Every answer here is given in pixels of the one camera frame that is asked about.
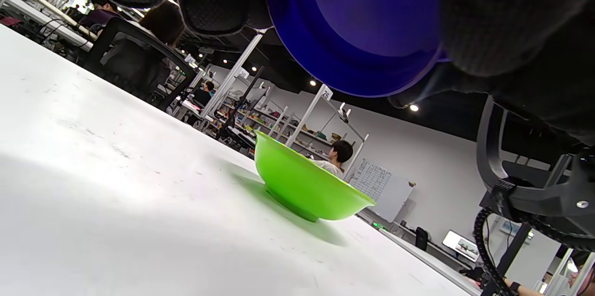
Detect person's left hand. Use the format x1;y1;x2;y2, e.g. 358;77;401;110
88;0;595;148

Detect cluttered storage shelves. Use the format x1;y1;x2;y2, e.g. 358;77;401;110
216;96;347;159

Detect blue dice cup cover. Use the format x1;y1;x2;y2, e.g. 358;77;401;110
263;0;448;98

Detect white wall board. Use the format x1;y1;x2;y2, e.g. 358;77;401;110
349;159;416;223

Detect green plastic bowl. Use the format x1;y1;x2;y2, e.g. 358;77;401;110
254;130;376;223

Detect black mesh office chair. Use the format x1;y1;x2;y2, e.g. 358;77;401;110
83;17;199;112

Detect white background desk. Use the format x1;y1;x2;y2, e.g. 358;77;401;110
0;0;96;53

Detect white tagged shelf post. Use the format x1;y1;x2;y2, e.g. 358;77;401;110
200;31;266;120
284;85;333;148

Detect lit computer monitor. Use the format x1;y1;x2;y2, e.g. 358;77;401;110
442;230;480;262

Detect black office chair frame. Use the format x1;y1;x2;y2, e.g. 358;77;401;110
473;96;595;296

